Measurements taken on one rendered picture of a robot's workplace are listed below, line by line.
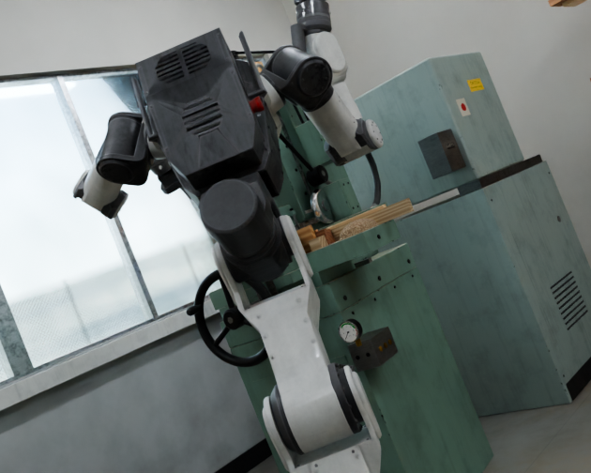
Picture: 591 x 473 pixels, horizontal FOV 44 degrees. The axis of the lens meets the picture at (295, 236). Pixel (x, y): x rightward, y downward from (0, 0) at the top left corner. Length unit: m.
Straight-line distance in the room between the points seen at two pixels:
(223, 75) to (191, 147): 0.16
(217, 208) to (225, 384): 2.46
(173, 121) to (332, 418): 0.67
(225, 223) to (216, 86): 0.33
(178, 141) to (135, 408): 2.09
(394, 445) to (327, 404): 0.80
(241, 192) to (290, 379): 0.37
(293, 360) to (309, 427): 0.13
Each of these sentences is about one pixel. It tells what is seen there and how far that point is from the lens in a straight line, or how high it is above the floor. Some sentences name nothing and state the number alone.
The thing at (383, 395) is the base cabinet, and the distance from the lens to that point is 2.19.
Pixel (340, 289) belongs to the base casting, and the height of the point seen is 0.77.
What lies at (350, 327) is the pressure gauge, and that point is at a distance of 2.03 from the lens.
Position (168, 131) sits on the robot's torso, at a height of 1.25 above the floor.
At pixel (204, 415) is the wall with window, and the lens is 3.67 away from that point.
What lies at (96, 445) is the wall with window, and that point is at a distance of 3.34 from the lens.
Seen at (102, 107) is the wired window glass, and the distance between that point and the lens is 3.92.
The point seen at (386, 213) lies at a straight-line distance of 2.14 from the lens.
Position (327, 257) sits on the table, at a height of 0.87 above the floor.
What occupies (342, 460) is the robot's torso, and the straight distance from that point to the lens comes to 1.47.
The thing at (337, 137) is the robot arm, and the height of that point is 1.14.
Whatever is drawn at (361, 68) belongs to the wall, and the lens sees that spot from 4.81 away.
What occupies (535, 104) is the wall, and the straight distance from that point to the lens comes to 4.30.
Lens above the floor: 0.93
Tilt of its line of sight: 1 degrees up
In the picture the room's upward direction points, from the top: 22 degrees counter-clockwise
